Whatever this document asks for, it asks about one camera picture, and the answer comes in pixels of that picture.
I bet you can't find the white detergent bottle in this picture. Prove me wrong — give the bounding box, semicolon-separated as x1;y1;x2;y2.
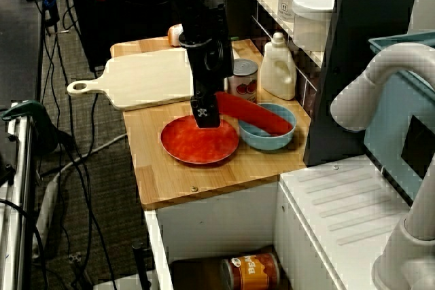
260;32;297;101

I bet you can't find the green clamp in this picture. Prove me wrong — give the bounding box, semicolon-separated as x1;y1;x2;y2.
1;99;59;156

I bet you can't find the aluminium rail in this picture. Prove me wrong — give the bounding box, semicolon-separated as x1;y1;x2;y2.
0;102;35;290

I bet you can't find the blue bowl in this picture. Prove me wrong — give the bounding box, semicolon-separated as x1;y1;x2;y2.
237;103;297;153

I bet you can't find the black equipment box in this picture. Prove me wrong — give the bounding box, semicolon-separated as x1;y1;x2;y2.
69;0;184;73

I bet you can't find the light wooden cutting board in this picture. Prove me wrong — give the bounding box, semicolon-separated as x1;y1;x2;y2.
67;47;196;112

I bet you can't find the salmon sushi toy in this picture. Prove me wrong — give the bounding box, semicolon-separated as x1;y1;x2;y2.
167;24;185;48

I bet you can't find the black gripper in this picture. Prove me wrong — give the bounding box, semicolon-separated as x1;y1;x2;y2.
178;33;235;130

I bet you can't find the black bar handle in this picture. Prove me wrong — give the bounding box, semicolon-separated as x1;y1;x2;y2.
131;240;152;290

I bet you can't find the tomato can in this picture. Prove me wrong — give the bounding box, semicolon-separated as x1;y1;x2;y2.
227;58;259;103

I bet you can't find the dark shelf unit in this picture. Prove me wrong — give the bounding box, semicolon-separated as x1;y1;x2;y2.
224;0;423;168

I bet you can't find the thin black cable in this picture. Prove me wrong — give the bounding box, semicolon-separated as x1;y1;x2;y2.
43;0;118;290

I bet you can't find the orange beans can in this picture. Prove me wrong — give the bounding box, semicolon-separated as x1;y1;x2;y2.
220;252;281;290

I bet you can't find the white power strip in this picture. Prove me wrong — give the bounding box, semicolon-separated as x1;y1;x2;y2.
31;173;61;261

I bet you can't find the red plate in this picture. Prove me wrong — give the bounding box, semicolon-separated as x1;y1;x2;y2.
160;115;240;166

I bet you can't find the white cable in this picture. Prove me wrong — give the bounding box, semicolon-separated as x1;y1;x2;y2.
50;132;129;183

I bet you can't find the white lidded plastic jar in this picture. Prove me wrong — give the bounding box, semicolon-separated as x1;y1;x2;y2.
292;0;337;52
276;0;315;31

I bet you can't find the red toy sausage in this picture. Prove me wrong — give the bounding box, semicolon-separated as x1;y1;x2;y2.
214;91;296;134

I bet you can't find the gray toy faucet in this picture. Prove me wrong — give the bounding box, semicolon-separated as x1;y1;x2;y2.
330;42;435;290

